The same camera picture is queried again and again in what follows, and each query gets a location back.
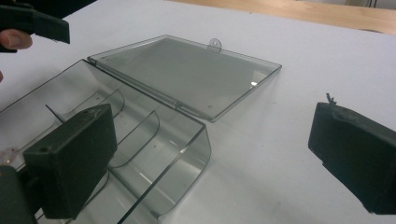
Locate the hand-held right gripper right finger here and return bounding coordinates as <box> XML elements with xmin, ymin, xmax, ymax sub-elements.
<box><xmin>307</xmin><ymin>102</ymin><xmax>396</xmax><ymax>216</ymax></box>

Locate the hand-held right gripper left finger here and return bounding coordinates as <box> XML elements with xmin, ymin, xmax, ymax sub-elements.
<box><xmin>21</xmin><ymin>103</ymin><xmax>119</xmax><ymax>220</ymax></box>

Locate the wooden table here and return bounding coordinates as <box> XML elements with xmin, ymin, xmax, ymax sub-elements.
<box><xmin>167</xmin><ymin>0</ymin><xmax>396</xmax><ymax>35</ymax></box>

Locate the clear grey plastic compartment box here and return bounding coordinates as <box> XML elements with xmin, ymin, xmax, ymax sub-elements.
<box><xmin>0</xmin><ymin>34</ymin><xmax>283</xmax><ymax>224</ymax></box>

